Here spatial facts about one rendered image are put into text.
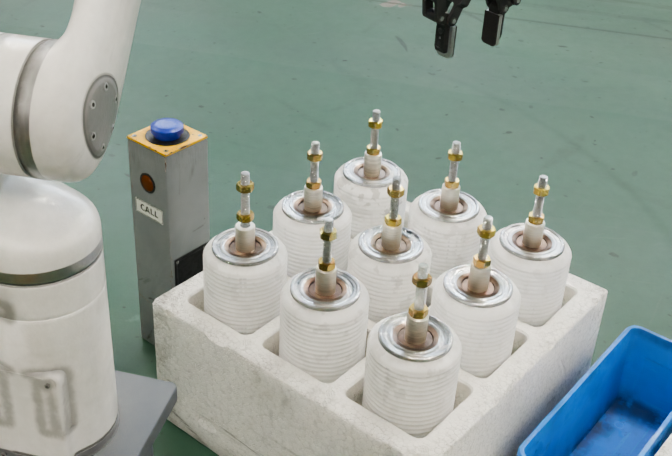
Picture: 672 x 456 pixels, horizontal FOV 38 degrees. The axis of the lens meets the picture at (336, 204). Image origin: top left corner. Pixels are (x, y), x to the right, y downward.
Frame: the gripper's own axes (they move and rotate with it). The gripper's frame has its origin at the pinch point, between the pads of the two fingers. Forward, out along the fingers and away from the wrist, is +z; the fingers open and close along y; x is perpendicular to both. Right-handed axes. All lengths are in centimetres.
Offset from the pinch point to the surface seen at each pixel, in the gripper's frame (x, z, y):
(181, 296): 9.7, 29.1, -31.9
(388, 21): 103, 47, 76
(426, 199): 2.3, 21.7, -1.4
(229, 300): 2.8, 26.2, -29.5
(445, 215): -1.8, 21.7, -2.0
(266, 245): 4.3, 21.7, -23.7
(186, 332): 5.4, 30.7, -33.7
